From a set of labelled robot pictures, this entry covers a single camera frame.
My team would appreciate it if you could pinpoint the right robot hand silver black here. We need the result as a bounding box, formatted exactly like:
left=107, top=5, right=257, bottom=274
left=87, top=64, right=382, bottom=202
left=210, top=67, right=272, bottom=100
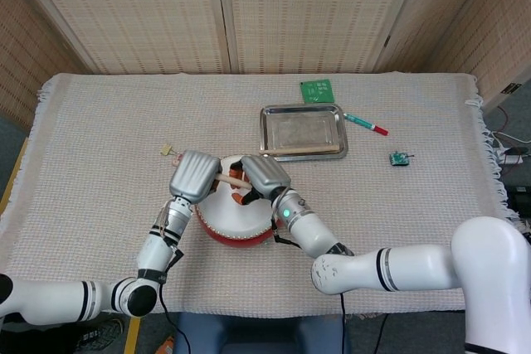
left=227, top=154, right=292, bottom=207

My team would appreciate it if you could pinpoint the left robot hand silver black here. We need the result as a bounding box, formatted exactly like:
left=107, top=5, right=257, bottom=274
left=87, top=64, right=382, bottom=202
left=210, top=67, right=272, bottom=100
left=168, top=149, right=227, bottom=205

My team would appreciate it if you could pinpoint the wooden drumstick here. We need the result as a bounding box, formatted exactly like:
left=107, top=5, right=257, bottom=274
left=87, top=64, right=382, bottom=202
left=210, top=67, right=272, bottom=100
left=260, top=144, right=340, bottom=155
left=214, top=174, right=253, bottom=189

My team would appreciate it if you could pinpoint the red and white drum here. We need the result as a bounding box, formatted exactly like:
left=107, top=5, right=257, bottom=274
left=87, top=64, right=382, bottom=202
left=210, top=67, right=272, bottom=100
left=194, top=154, right=287, bottom=249

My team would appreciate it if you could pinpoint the rectangular metal tray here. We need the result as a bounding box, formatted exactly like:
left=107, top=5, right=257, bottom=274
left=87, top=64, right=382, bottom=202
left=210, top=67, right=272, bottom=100
left=259, top=104, right=349, bottom=162

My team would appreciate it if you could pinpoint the beige woven tablecloth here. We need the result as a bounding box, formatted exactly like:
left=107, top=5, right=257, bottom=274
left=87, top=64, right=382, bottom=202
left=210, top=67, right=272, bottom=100
left=0, top=72, right=519, bottom=316

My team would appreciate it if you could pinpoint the green circuit board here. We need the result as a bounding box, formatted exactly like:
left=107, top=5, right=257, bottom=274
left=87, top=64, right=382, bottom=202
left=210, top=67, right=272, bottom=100
left=300, top=79, right=336, bottom=104

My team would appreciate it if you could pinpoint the green marker with red cap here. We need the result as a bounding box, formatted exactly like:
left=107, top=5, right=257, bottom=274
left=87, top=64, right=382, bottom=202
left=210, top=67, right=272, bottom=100
left=343, top=112, right=390, bottom=137

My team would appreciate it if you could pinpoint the small green toy tank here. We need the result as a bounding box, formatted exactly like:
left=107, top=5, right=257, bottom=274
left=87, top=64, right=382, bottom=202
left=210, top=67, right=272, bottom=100
left=388, top=150, right=416, bottom=167

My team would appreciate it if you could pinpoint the woven folding screen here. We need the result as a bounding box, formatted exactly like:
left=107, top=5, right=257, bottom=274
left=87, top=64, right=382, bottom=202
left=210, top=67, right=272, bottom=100
left=0, top=0, right=531, bottom=131

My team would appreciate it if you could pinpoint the blue padded seat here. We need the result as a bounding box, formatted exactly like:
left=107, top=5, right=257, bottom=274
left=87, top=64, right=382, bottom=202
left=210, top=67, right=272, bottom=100
left=173, top=312, right=352, bottom=354

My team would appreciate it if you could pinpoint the black sneaker shoe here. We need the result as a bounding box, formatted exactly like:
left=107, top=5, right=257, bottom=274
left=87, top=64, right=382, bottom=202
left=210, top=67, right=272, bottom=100
left=76, top=318, right=125, bottom=351

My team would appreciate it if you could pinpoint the white power strip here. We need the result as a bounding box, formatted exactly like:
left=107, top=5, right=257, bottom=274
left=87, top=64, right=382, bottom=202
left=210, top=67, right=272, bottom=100
left=495, top=147, right=524, bottom=166

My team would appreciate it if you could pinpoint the black box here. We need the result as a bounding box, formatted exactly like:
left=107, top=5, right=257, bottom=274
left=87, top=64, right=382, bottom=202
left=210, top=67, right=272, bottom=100
left=504, top=183, right=531, bottom=218

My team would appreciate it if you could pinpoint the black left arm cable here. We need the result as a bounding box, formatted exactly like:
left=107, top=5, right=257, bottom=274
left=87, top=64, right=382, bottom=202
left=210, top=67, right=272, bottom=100
left=158, top=283, right=188, bottom=354

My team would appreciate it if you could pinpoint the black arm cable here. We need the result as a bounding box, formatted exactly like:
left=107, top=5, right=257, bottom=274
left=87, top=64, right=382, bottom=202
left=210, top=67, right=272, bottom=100
left=339, top=293, right=348, bottom=354
left=158, top=283, right=188, bottom=354

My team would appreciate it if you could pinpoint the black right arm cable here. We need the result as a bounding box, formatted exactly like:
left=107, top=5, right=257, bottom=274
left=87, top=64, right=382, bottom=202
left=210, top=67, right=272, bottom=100
left=339, top=293, right=348, bottom=354

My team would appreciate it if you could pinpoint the red cable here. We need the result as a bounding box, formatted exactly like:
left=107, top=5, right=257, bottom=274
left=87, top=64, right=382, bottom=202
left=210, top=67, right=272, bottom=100
left=495, top=104, right=510, bottom=133

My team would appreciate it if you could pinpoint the white cable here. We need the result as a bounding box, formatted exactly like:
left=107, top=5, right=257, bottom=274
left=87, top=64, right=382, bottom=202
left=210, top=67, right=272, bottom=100
left=491, top=130, right=531, bottom=148

